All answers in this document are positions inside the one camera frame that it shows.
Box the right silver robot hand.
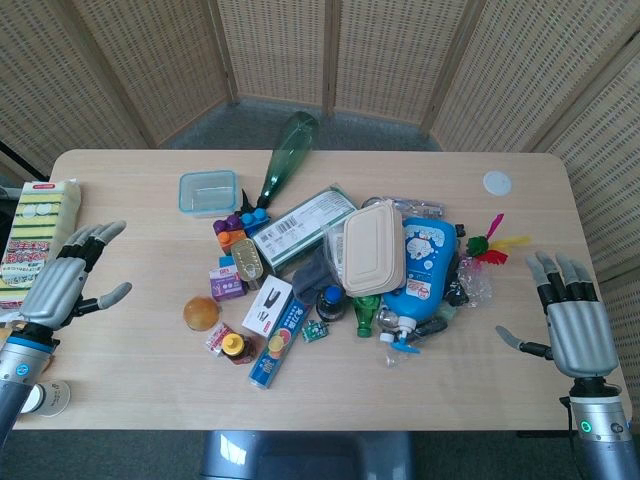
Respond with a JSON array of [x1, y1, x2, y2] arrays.
[[495, 250, 619, 377]]

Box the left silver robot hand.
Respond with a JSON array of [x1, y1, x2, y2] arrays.
[[18, 221, 133, 331]]

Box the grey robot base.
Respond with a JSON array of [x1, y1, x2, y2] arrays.
[[199, 429, 416, 480]]

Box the blue detergent bottle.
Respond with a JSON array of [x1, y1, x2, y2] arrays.
[[381, 215, 460, 332]]

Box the small orange-cap bottle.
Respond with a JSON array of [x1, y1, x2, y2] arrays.
[[220, 332, 265, 369]]

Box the small green plastic bottle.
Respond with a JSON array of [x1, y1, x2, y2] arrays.
[[352, 293, 382, 339]]

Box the dark ink bottle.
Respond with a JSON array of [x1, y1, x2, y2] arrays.
[[316, 285, 346, 323]]

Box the tall green glass bottle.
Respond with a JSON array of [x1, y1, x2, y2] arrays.
[[255, 111, 321, 209]]

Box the yellow sponge multipack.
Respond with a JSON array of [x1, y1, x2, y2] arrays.
[[0, 180, 84, 311]]

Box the clear crinkled plastic bag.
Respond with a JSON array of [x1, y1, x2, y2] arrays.
[[455, 253, 494, 307]]

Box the colourful feather shuttlecock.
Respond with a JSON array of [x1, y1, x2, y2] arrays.
[[466, 213, 531, 267]]

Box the round amber bun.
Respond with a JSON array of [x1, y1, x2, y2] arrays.
[[182, 295, 222, 333]]

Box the white round lid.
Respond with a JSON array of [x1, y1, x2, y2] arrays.
[[482, 170, 514, 196]]

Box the red white snack packet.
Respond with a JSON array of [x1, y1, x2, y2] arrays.
[[204, 322, 233, 356]]

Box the purple white small carton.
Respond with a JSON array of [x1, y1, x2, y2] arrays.
[[208, 265, 248, 303]]

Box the blue plastic clip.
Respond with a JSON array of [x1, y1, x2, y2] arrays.
[[388, 330, 424, 355]]

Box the clear blue-rimmed plastic container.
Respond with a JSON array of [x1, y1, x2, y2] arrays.
[[178, 169, 239, 220]]

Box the gold sardine tin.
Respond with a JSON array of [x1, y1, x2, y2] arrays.
[[230, 238, 266, 291]]

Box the colourful toy building blocks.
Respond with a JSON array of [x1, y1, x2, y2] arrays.
[[212, 207, 274, 252]]

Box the clear plastic packaging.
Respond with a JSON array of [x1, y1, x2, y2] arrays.
[[359, 195, 447, 219]]

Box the white stapler box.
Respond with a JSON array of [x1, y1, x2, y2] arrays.
[[242, 274, 295, 337]]

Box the beige lunch box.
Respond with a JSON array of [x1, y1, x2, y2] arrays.
[[340, 199, 407, 299]]

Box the grey folded cloth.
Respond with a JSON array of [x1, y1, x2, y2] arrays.
[[291, 248, 333, 306]]

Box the green white flat box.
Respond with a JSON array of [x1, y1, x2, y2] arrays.
[[251, 185, 359, 274]]

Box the small green circuit board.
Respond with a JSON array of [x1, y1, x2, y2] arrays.
[[301, 319, 330, 344]]

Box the folding woven screen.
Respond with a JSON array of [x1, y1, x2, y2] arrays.
[[0, 0, 640, 281]]

